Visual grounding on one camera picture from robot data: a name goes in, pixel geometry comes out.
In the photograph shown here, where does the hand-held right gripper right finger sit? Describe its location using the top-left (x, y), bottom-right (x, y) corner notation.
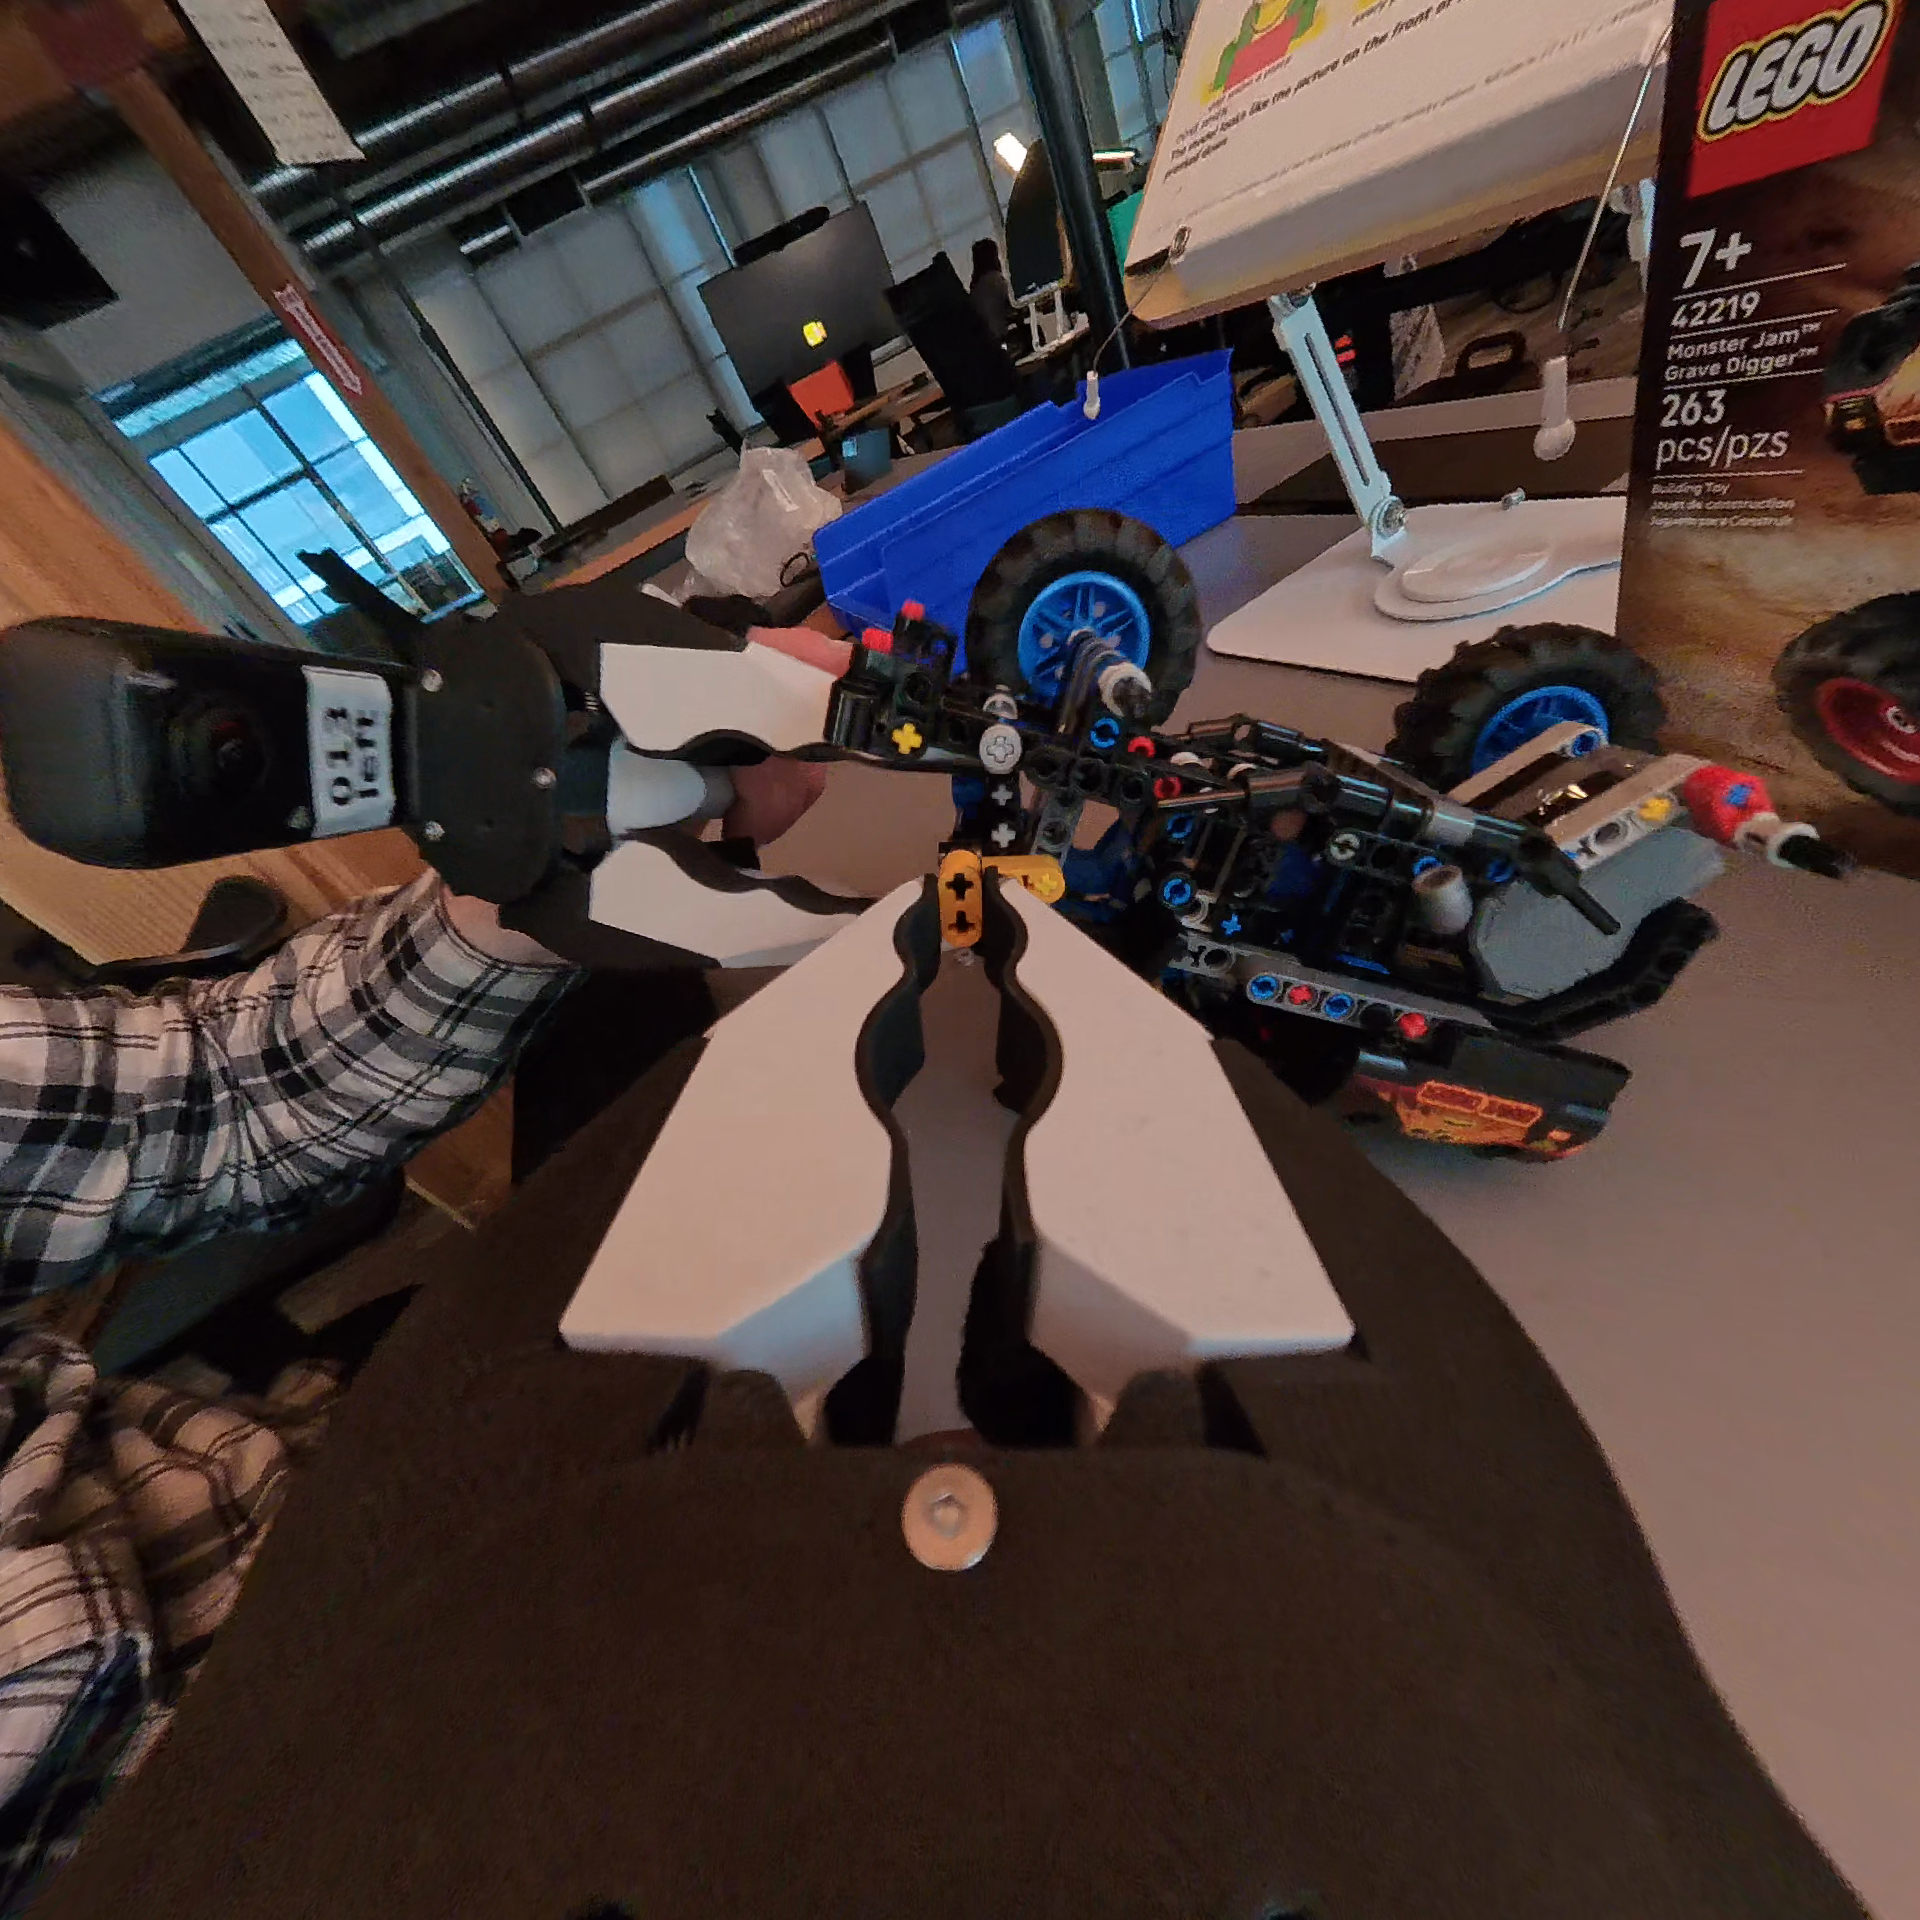
top-left (960, 884), bottom-right (1355, 1442)

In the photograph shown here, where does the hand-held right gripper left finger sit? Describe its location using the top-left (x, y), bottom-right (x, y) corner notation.
top-left (558, 877), bottom-right (920, 1442)

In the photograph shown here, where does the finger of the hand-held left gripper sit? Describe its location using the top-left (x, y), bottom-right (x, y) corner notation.
top-left (597, 641), bottom-right (840, 758)
top-left (588, 836), bottom-right (880, 969)

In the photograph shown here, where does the toy brick monster truck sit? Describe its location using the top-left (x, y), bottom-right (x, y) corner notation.
top-left (816, 510), bottom-right (1853, 1050)

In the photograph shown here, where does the person's left forearm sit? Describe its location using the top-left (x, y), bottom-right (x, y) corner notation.
top-left (0, 877), bottom-right (585, 1306)

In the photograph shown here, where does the person's left hand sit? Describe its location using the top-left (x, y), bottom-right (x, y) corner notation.
top-left (721, 753), bottom-right (833, 884)

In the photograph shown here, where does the clear plastic bag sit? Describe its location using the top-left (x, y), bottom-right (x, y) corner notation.
top-left (681, 445), bottom-right (845, 600)

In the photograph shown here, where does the blue plastic bin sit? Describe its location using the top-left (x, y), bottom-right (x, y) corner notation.
top-left (809, 348), bottom-right (1238, 639)

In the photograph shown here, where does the black monitor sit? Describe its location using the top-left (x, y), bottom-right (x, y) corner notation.
top-left (697, 201), bottom-right (903, 400)

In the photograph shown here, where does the red sign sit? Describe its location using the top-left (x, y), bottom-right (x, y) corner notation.
top-left (273, 280), bottom-right (372, 401)

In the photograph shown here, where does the white tethered stylus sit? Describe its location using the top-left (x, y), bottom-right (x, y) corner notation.
top-left (1528, 45), bottom-right (1670, 462)
top-left (1071, 255), bottom-right (1134, 424)

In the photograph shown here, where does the white tilted board stand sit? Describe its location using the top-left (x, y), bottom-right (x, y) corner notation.
top-left (1121, 0), bottom-right (1680, 684)

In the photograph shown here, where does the white paper notice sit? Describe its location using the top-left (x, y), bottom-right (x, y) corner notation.
top-left (171, 0), bottom-right (365, 167)

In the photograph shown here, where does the person's plaid shirt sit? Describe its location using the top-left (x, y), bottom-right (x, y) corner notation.
top-left (0, 1318), bottom-right (355, 1920)

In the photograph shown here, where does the printed instruction sheet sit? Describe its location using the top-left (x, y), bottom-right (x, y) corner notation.
top-left (1160, 0), bottom-right (1672, 226)

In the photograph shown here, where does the toy set cardboard box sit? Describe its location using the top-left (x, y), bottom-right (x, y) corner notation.
top-left (1616, 0), bottom-right (1920, 880)

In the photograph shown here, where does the brown desk cable flap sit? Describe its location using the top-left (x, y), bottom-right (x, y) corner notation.
top-left (1237, 404), bottom-right (1637, 514)

